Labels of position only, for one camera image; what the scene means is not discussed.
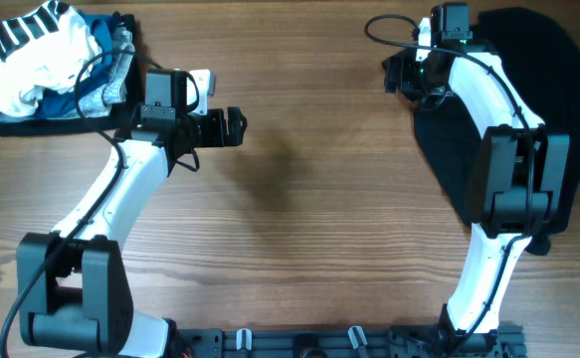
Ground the black t-shirt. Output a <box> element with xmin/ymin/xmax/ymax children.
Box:
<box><xmin>414</xmin><ymin>7</ymin><xmax>580</xmax><ymax>256</ymax></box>

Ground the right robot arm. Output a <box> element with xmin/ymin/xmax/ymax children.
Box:
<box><xmin>382</xmin><ymin>2</ymin><xmax>569</xmax><ymax>357</ymax></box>

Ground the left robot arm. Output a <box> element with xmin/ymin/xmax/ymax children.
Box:
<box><xmin>8</xmin><ymin>70</ymin><xmax>247</xmax><ymax>357</ymax></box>

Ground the black folded garment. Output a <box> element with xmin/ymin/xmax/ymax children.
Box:
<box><xmin>0</xmin><ymin>12</ymin><xmax>142</xmax><ymax>136</ymax></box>

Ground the grey folded garment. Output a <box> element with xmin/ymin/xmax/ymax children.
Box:
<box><xmin>0</xmin><ymin>55</ymin><xmax>132</xmax><ymax>123</ymax></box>

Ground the blue folded garment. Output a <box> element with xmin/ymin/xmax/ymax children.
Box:
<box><xmin>0</xmin><ymin>1</ymin><xmax>118</xmax><ymax>119</ymax></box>

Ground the white black striped garment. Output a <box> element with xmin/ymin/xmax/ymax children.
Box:
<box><xmin>0</xmin><ymin>1</ymin><xmax>103</xmax><ymax>117</ymax></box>

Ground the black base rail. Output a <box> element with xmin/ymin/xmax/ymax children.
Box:
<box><xmin>179</xmin><ymin>325</ymin><xmax>528</xmax><ymax>358</ymax></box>

